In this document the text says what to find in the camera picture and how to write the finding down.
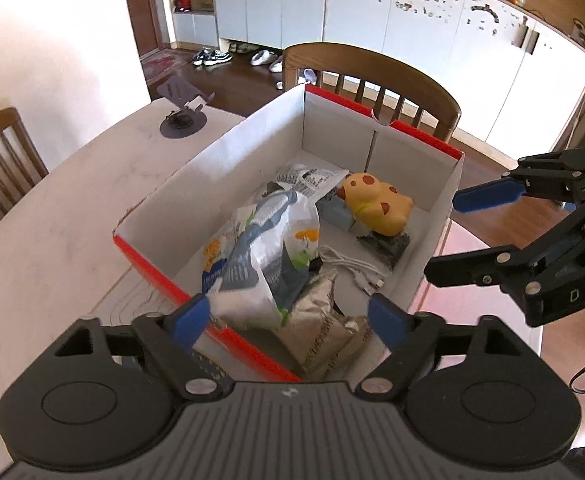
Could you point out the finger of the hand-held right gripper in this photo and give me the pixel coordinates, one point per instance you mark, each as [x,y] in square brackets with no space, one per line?
[482,196]
[467,267]

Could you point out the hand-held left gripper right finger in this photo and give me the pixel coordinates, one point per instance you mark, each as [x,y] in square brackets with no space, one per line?
[387,320]

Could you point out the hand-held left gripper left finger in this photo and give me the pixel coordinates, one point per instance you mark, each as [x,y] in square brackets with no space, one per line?
[190,320]

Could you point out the small blue orange packet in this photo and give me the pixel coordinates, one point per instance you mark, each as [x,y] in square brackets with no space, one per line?
[220,272]

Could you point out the black textured pouch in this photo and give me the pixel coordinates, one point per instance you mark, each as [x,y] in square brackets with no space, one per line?
[385,247]

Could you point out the yellow spotted animal toy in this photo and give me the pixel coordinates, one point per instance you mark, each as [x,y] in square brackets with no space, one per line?
[377,205]

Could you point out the white green snack bag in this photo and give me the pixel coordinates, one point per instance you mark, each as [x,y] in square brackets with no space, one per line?
[272,240]

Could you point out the light blue small carton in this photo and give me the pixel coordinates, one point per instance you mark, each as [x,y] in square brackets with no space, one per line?
[335,212]

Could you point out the white printed sachet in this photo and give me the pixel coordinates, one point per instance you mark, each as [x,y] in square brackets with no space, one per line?
[312,177]

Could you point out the red cardboard box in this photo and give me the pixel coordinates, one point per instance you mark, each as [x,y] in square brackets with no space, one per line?
[252,160]

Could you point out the white marble desktop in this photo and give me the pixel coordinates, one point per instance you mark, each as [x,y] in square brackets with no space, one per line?
[72,220]

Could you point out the wooden slat-back chair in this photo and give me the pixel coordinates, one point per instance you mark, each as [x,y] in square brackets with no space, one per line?
[372,60]
[2,130]

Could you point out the purple phone stand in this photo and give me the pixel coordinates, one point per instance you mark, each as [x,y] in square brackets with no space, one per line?
[180,127]

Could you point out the white slipper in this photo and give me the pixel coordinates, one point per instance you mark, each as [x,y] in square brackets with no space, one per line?
[261,57]
[276,64]

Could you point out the reddish floor rug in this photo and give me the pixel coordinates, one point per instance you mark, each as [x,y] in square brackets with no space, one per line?
[165,67]

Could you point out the dark sneaker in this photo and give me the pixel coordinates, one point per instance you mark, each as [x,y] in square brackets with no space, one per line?
[222,56]
[202,56]

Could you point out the brown door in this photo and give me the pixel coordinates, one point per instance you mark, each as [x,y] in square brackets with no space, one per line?
[142,5]

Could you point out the large white wood wall cabinet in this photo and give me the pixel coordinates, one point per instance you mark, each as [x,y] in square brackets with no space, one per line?
[422,40]

